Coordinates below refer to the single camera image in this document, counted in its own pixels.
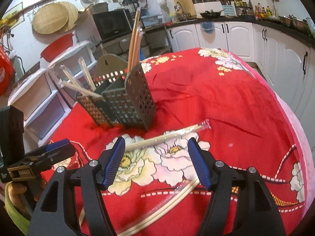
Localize person's left hand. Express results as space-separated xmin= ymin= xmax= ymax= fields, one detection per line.
xmin=5 ymin=174 xmax=48 ymax=217

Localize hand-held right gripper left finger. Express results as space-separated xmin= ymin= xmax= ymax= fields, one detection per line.
xmin=27 ymin=136 xmax=126 ymax=236

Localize steel basin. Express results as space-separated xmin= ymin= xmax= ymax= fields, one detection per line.
xmin=279 ymin=15 xmax=311 ymax=34

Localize olive plastic utensil basket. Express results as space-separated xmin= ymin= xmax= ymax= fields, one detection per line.
xmin=76 ymin=55 xmax=157 ymax=132

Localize person's left forearm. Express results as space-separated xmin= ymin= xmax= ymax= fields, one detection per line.
xmin=4 ymin=189 xmax=32 ymax=230

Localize round wooden board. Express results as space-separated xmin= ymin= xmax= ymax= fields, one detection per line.
xmin=32 ymin=3 xmax=69 ymax=35
xmin=63 ymin=1 xmax=80 ymax=32

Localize red floral blanket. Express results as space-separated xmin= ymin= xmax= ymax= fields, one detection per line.
xmin=41 ymin=47 xmax=315 ymax=236

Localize wrapped chopsticks left compartment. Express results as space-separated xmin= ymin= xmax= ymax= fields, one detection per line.
xmin=48 ymin=41 xmax=97 ymax=105

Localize group of condiment bottles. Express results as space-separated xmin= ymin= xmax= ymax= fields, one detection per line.
xmin=254 ymin=2 xmax=274 ymax=20

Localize white kitchen cabinets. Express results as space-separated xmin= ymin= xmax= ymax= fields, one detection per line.
xmin=167 ymin=20 xmax=315 ymax=120

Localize wooden cutting board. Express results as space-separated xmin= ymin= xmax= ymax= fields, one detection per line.
xmin=173 ymin=0 xmax=197 ymax=18

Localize red plastic basin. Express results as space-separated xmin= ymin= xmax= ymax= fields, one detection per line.
xmin=40 ymin=33 xmax=75 ymax=61

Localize long wooden rolling pin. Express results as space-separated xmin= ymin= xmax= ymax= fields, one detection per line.
xmin=13 ymin=0 xmax=76 ymax=14

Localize black wok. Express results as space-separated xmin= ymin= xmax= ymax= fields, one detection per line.
xmin=199 ymin=9 xmax=225 ymax=19

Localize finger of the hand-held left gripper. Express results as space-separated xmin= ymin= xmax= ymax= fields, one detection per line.
xmin=36 ymin=139 xmax=72 ymax=156
xmin=24 ymin=144 xmax=76 ymax=171

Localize red plastic bag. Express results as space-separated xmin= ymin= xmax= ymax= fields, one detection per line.
xmin=0 ymin=45 xmax=14 ymax=97

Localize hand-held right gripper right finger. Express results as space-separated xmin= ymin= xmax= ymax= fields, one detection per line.
xmin=187 ymin=137 xmax=286 ymax=236

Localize white plastic drawer unit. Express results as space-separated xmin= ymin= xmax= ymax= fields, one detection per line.
xmin=7 ymin=68 xmax=74 ymax=142

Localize black microwave oven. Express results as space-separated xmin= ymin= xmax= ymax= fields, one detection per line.
xmin=92 ymin=8 xmax=134 ymax=43

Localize blue dish rack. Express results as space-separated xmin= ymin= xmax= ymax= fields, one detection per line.
xmin=141 ymin=8 xmax=161 ymax=28

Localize wooden chopsticks pair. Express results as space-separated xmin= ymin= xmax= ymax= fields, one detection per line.
xmin=60 ymin=65 xmax=85 ymax=90
xmin=116 ymin=174 xmax=201 ymax=236
xmin=125 ymin=119 xmax=212 ymax=152
xmin=126 ymin=7 xmax=142 ymax=78
xmin=60 ymin=80 xmax=103 ymax=98
xmin=78 ymin=57 xmax=97 ymax=92
xmin=130 ymin=28 xmax=144 ymax=72

